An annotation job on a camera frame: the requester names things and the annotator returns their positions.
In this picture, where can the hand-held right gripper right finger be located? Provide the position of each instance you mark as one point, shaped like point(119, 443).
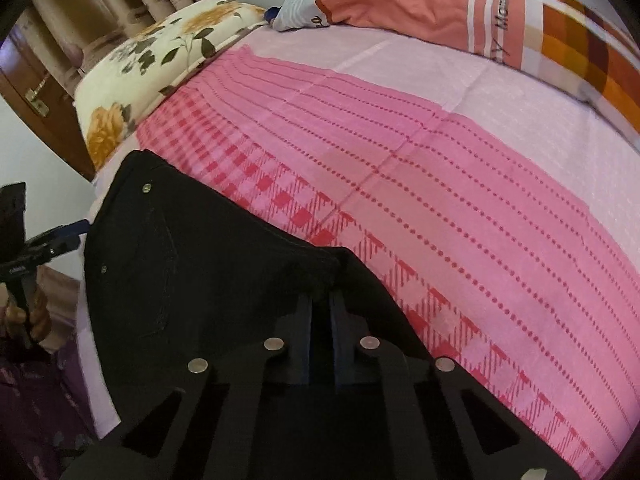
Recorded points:
point(342, 335)

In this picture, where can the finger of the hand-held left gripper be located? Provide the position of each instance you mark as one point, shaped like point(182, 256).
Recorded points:
point(70, 230)
point(62, 246)

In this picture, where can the person's left hand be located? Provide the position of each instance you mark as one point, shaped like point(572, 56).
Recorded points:
point(30, 317)

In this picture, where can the brown wooden door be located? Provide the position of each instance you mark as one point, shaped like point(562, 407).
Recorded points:
point(35, 85)

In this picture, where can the white blue cloth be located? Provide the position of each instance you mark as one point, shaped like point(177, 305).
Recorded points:
point(297, 7)

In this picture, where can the beige patterned curtain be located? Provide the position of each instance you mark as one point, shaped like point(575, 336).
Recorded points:
point(100, 5)

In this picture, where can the brass door latch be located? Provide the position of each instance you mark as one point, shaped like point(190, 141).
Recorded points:
point(36, 100)

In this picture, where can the floral cream pillow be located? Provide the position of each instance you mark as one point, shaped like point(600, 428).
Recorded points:
point(145, 70)

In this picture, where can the orange checked pillow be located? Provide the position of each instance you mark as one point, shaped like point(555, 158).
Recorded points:
point(480, 15)

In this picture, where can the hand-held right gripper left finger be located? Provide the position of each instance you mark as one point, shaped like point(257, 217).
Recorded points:
point(300, 335)

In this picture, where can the black pants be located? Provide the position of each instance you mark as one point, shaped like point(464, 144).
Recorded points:
point(200, 260)

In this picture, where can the pink checked bedsheet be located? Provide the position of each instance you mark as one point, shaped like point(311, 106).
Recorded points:
point(425, 185)

